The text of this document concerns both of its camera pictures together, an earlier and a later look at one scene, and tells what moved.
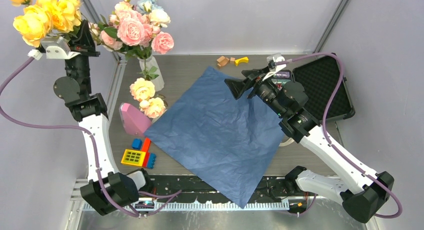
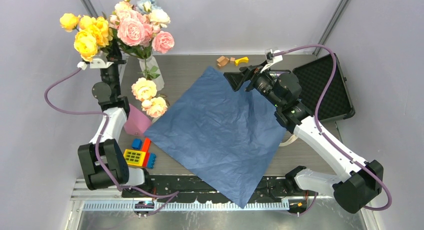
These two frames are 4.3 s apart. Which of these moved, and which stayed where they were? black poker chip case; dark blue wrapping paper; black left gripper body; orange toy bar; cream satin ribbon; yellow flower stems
Moved: black left gripper body; yellow flower stems
Stayed: dark blue wrapping paper; orange toy bar; black poker chip case; cream satin ribbon
